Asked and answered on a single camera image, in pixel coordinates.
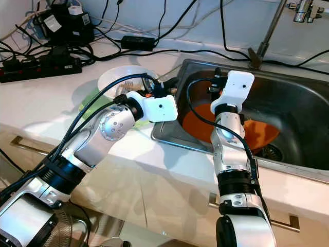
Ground beige kitchen cabinet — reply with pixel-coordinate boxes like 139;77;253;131
0;121;329;247

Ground white bowl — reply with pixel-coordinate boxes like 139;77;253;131
98;65;157;101

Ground chrome faucet tap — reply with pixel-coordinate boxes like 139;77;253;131
288;0;325;24

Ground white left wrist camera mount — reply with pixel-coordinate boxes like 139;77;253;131
127;91;179;123

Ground stainless steel sink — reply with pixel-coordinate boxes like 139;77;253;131
152;58;329;183

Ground light green plate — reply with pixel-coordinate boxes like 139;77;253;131
80;87;152;127

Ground black box device white label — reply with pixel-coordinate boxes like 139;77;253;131
33;3;96;47

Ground black power adapter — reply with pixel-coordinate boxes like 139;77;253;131
122;35;156;51

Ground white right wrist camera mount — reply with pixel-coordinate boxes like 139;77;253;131
211;70;255;115

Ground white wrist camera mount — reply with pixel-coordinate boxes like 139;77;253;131
211;70;255;115
127;91;179;123

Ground metal wire fan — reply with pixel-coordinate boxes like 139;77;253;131
54;206;98;247

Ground black power strip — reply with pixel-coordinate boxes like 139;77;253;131
0;49;83;84

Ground grey metal faucet pipe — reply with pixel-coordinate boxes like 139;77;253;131
248;0;288;69

